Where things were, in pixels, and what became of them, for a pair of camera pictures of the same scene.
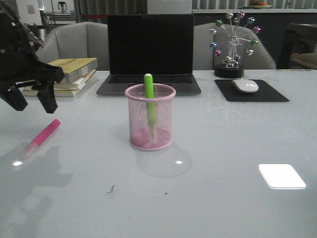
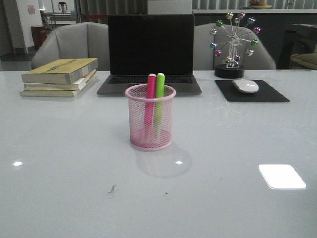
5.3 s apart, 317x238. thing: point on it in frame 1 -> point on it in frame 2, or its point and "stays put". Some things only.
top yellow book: x=73 y=69 stays put
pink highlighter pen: x=48 y=130 -> x=150 y=109
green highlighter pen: x=148 y=80 -> x=159 y=105
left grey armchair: x=85 y=39 stays put
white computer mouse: x=246 y=86 stays put
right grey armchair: x=216 y=43 stays put
